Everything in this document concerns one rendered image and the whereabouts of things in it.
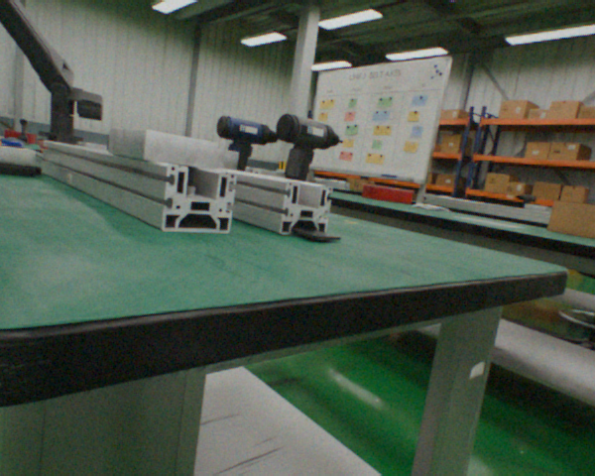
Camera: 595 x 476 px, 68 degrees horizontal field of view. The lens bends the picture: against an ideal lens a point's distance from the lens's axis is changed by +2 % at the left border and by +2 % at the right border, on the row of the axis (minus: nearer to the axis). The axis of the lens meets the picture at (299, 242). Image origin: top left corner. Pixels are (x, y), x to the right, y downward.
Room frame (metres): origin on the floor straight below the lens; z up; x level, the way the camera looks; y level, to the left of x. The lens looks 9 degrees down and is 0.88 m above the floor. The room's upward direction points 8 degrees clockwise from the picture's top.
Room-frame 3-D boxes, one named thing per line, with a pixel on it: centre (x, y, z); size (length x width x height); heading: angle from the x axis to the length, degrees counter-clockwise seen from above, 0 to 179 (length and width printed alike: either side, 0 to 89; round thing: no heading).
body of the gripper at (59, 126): (1.22, 0.70, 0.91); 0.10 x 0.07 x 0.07; 131
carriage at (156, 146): (0.69, 0.24, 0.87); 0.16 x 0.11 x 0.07; 41
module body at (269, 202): (1.00, 0.26, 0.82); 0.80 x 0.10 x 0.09; 41
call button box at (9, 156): (1.01, 0.68, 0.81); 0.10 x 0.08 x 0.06; 131
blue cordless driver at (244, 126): (1.21, 0.17, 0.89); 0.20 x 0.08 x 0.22; 125
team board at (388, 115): (4.20, -0.48, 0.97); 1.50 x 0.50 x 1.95; 42
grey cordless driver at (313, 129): (1.00, 0.00, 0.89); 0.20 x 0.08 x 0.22; 136
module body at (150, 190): (0.88, 0.40, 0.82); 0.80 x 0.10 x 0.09; 41
